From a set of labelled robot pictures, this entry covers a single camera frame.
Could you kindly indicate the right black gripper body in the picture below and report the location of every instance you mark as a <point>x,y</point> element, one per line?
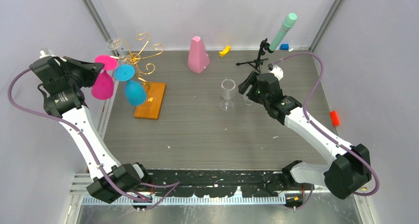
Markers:
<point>254,94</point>

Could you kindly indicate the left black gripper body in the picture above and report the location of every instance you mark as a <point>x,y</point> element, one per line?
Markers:
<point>82,76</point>

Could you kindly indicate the short ribbed clear glass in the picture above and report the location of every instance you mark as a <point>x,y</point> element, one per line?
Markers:
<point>247,101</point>

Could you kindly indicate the pink wine glass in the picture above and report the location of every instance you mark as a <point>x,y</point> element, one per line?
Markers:
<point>103,87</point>

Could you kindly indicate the clear wine glass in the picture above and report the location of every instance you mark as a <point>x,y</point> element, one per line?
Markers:
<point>116,47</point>
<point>228,87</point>

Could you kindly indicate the blue wine glass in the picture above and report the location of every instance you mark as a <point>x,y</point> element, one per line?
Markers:
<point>133,90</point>

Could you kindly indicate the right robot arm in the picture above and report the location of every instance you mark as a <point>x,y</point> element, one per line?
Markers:
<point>347,167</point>

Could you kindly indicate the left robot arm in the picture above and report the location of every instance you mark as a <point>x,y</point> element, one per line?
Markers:
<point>62,79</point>

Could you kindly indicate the black tripod stand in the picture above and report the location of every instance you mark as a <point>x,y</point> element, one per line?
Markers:
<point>258,62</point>

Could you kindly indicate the blue block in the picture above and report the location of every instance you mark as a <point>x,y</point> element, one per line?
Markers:
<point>284,47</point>

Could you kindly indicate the yellow block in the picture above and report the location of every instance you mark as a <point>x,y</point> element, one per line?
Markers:
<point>225,51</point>

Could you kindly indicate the pink metronome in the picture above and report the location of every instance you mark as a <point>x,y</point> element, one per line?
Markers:
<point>198,58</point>

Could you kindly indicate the mint green microphone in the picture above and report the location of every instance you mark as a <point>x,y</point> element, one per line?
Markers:
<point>287,24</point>

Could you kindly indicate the red block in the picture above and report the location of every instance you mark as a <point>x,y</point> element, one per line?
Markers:
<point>334,118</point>

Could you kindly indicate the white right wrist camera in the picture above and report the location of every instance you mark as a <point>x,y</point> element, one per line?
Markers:
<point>276,71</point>

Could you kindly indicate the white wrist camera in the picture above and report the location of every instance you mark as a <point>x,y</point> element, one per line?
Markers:
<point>276,71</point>
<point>45,52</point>

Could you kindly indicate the gold wire glass rack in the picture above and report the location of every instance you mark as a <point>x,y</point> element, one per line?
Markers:
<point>133,58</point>

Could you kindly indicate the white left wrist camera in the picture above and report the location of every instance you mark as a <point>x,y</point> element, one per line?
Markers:
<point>45,52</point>

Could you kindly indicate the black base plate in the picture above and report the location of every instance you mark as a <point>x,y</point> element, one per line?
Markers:
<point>219,183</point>

